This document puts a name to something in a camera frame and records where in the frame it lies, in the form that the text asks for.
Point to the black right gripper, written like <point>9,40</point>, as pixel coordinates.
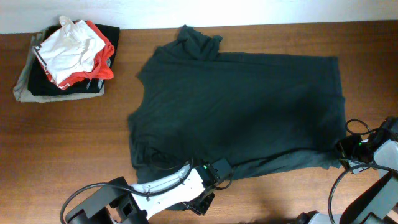
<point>345,144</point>

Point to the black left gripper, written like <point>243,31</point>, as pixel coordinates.
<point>203,206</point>

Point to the dark green t-shirt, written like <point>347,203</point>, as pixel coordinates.
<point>263,113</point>

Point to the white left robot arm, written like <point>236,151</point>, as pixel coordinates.
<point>192,187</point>

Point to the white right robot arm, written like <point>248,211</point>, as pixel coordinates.
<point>376,202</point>

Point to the red folded garment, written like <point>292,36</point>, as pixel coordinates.
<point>78,52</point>

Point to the white folded garment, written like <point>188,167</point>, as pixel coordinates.
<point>70,49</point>

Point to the grey folded garment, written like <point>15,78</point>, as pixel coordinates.
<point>21,92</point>

